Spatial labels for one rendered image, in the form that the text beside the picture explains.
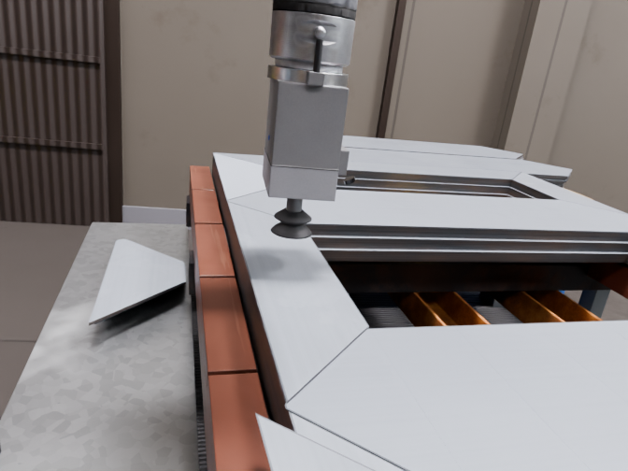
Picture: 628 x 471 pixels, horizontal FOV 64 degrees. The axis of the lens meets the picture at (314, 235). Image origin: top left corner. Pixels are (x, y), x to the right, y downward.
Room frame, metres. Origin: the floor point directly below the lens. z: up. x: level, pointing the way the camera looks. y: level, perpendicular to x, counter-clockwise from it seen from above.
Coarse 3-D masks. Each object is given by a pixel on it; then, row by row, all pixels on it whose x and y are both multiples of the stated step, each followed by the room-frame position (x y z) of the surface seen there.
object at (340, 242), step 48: (432, 192) 1.04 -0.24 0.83; (480, 192) 1.08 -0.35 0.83; (528, 192) 1.05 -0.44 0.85; (336, 240) 0.64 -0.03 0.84; (384, 240) 0.66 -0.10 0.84; (432, 240) 0.68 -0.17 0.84; (480, 240) 0.70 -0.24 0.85; (528, 240) 0.73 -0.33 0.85; (576, 240) 0.76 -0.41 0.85; (624, 240) 0.79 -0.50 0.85; (240, 288) 0.50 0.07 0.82
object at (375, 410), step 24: (360, 336) 0.36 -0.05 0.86; (336, 360) 0.32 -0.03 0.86; (360, 360) 0.33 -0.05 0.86; (384, 360) 0.33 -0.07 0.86; (336, 384) 0.29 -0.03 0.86; (360, 384) 0.30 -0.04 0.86; (384, 384) 0.30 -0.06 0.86; (336, 408) 0.27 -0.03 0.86; (360, 408) 0.27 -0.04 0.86; (384, 408) 0.27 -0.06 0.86; (408, 408) 0.28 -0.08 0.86; (360, 432) 0.25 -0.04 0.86; (384, 432) 0.25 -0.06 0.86; (408, 432) 0.25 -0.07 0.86; (432, 432) 0.26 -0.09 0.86; (384, 456) 0.23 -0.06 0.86; (408, 456) 0.23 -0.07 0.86; (432, 456) 0.24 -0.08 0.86
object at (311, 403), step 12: (312, 384) 0.29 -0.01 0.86; (300, 396) 0.28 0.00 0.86; (312, 396) 0.28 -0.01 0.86; (324, 396) 0.28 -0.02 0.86; (288, 408) 0.26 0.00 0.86; (300, 408) 0.26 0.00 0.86; (312, 408) 0.26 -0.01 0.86; (324, 408) 0.27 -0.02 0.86; (312, 420) 0.25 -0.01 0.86; (324, 420) 0.26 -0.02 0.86; (336, 432) 0.25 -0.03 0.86
